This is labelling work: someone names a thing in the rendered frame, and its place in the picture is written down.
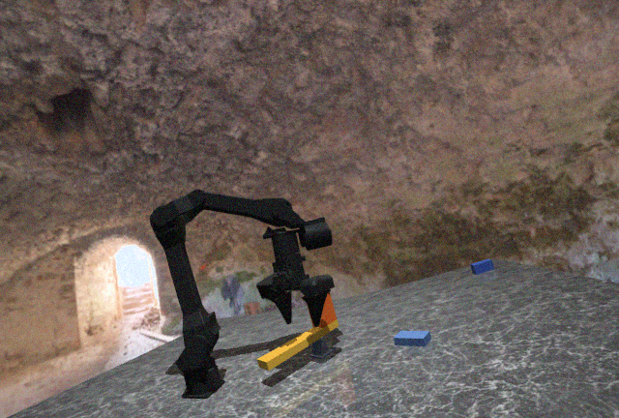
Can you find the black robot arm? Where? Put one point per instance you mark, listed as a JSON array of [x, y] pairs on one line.
[[201, 329]]

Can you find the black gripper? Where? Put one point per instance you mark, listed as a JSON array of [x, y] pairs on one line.
[[315, 288]]

